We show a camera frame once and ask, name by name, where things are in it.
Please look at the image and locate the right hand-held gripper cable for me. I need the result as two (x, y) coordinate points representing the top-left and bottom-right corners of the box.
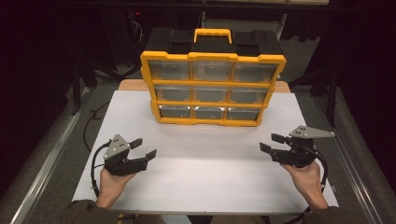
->
(306, 145), (329, 192)

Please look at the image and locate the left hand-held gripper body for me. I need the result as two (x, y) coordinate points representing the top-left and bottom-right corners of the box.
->
(103, 133), (149, 177)

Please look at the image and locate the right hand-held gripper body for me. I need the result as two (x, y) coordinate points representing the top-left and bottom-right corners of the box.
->
(270, 125), (336, 169)

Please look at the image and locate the black floor cable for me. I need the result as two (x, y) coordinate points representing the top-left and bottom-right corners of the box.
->
(82, 100), (112, 150)

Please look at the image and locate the clear plastic screw drawer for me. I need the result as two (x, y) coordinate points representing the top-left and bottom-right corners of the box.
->
(193, 105), (226, 121)

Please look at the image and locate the metal floor rail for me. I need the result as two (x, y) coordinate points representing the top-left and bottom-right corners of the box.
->
(10, 88), (92, 224)
(313, 95), (388, 224)

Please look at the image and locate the person's right hand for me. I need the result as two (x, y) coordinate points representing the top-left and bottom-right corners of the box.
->
(281, 161), (330, 211)

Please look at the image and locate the bundle of thin wires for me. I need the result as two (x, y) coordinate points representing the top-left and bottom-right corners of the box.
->
(130, 19), (145, 44)

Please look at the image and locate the person's left hand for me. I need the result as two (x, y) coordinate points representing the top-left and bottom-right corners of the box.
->
(95, 169), (138, 210)

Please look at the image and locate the left hand-held gripper cable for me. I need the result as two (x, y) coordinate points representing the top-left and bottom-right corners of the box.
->
(90, 140), (112, 198)

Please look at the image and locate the black metal stand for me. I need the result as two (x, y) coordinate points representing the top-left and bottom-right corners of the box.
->
(69, 58), (98, 117)
(289, 65), (341, 128)

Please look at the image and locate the yellow black organizer cabinet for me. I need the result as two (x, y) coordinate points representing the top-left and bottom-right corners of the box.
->
(139, 27), (288, 128)

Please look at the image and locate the hand-held gripper cable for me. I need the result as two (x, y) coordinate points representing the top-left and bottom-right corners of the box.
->
(306, 145), (329, 192)
(90, 140), (112, 198)

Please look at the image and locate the white board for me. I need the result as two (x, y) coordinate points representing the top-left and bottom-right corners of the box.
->
(71, 90), (340, 217)

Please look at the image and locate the group of clear organizer bins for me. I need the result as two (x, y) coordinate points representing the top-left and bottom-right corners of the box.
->
(148, 60), (278, 122)

